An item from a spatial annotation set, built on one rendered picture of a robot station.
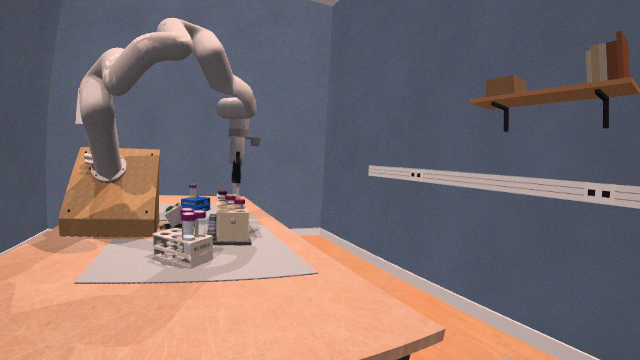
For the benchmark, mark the beige tube rack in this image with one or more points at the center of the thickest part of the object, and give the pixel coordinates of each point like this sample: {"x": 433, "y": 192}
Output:
{"x": 201, "y": 249}

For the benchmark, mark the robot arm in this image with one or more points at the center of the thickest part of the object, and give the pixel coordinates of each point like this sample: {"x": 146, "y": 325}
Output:
{"x": 119, "y": 72}

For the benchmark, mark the blue tube rack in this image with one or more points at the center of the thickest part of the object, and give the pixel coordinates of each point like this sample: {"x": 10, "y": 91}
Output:
{"x": 188, "y": 203}

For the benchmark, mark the grey bench mat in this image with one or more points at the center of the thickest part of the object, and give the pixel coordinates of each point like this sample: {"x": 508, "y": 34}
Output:
{"x": 132, "y": 261}

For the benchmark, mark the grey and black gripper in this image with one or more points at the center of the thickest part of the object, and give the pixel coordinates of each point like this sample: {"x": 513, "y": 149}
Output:
{"x": 236, "y": 155}

